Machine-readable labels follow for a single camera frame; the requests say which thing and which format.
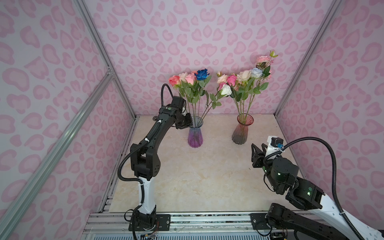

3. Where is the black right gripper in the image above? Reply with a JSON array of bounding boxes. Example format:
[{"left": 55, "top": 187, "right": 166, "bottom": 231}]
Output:
[{"left": 249, "top": 143, "right": 284, "bottom": 193}]

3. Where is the purple blue glass vase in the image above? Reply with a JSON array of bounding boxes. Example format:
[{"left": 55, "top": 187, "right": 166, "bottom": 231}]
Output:
[{"left": 188, "top": 116, "right": 204, "bottom": 148}]

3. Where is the magenta rose stem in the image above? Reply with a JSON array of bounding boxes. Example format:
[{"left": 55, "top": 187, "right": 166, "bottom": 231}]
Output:
[{"left": 218, "top": 82, "right": 226, "bottom": 91}]

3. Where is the white bud rose stem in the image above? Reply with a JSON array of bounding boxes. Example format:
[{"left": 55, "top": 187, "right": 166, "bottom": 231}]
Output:
[{"left": 201, "top": 84, "right": 231, "bottom": 119}]

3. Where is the red grey glass vase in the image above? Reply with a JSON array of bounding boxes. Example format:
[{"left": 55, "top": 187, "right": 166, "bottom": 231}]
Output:
[{"left": 232, "top": 114, "right": 254, "bottom": 145}]

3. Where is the dark pink rose stem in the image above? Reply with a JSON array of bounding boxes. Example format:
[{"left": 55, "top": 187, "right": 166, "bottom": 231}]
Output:
[{"left": 227, "top": 75, "right": 243, "bottom": 116}]

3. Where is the cream white rose stem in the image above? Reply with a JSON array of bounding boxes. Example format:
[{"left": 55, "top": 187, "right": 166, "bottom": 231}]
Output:
[{"left": 237, "top": 70, "right": 251, "bottom": 84}]

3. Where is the white blue rose stem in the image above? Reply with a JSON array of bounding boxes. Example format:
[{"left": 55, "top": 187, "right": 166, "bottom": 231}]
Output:
[{"left": 251, "top": 66, "right": 271, "bottom": 92}]

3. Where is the light pink rose stem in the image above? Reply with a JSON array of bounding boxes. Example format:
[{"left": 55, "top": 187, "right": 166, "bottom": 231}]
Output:
[{"left": 255, "top": 50, "right": 279, "bottom": 72}]

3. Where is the peach rose stem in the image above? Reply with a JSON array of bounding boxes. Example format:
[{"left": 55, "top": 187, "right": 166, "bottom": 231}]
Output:
[{"left": 217, "top": 72, "right": 229, "bottom": 85}]

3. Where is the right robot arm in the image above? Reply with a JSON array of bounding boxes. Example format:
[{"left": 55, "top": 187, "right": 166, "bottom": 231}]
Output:
[{"left": 251, "top": 144, "right": 384, "bottom": 240}]

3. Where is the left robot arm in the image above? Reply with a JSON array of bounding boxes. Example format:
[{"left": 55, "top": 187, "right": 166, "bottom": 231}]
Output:
[{"left": 130, "top": 97, "right": 192, "bottom": 230}]

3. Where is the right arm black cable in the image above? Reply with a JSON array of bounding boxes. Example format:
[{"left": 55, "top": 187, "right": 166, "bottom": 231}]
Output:
[{"left": 263, "top": 136, "right": 365, "bottom": 240}]

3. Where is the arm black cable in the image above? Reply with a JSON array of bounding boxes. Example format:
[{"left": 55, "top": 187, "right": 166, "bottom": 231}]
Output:
[
  {"left": 263, "top": 136, "right": 365, "bottom": 240},
  {"left": 117, "top": 83, "right": 175, "bottom": 240}
]

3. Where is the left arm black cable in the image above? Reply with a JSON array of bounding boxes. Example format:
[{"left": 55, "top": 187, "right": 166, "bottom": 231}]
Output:
[{"left": 117, "top": 83, "right": 175, "bottom": 240}]

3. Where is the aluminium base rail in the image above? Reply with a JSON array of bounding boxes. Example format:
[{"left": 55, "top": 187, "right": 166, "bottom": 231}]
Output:
[{"left": 80, "top": 209, "right": 346, "bottom": 240}]

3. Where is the aluminium frame post left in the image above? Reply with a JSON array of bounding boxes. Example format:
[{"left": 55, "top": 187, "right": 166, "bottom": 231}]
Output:
[{"left": 73, "top": 0, "right": 137, "bottom": 120}]

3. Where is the aluminium frame post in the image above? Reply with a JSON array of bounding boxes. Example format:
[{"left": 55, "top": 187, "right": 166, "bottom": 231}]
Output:
[
  {"left": 274, "top": 0, "right": 344, "bottom": 119},
  {"left": 73, "top": 0, "right": 137, "bottom": 120}
]

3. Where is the aluminium frame post right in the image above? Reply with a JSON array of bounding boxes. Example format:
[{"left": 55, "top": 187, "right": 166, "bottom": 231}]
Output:
[{"left": 274, "top": 0, "right": 344, "bottom": 119}]

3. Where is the aluminium diagonal frame bar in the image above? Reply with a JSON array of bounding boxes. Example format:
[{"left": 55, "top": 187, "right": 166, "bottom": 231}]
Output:
[{"left": 1, "top": 73, "right": 114, "bottom": 240}]

